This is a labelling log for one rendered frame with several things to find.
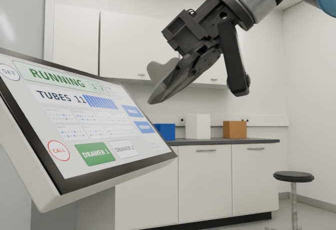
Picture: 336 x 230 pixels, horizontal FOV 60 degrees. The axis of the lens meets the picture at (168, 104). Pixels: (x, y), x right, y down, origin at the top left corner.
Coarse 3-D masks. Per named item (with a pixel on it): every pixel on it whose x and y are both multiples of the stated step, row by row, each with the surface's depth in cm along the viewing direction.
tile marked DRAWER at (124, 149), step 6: (114, 144) 61; (120, 144) 63; (126, 144) 66; (114, 150) 59; (120, 150) 61; (126, 150) 64; (132, 150) 66; (120, 156) 60; (126, 156) 62; (132, 156) 64
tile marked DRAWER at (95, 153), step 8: (80, 144) 51; (88, 144) 53; (96, 144) 55; (104, 144) 58; (80, 152) 49; (88, 152) 51; (96, 152) 53; (104, 152) 56; (88, 160) 50; (96, 160) 52; (104, 160) 54; (112, 160) 56
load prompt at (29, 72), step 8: (16, 64) 54; (24, 64) 56; (24, 72) 54; (32, 72) 56; (40, 72) 58; (48, 72) 61; (56, 72) 64; (32, 80) 54; (40, 80) 56; (48, 80) 59; (56, 80) 61; (64, 80) 64; (72, 80) 68; (80, 80) 71; (88, 80) 75; (72, 88) 65; (80, 88) 68; (88, 88) 72; (96, 88) 76; (104, 88) 80
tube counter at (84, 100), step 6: (78, 96) 64; (84, 96) 67; (90, 96) 69; (96, 96) 72; (78, 102) 62; (84, 102) 64; (90, 102) 67; (96, 102) 69; (102, 102) 72; (108, 102) 75; (114, 102) 79; (102, 108) 70; (108, 108) 72; (114, 108) 76
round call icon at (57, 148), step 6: (48, 144) 44; (54, 144) 46; (60, 144) 47; (48, 150) 43; (54, 150) 44; (60, 150) 46; (66, 150) 47; (54, 156) 43; (60, 156) 45; (66, 156) 46; (72, 156) 47; (60, 162) 44
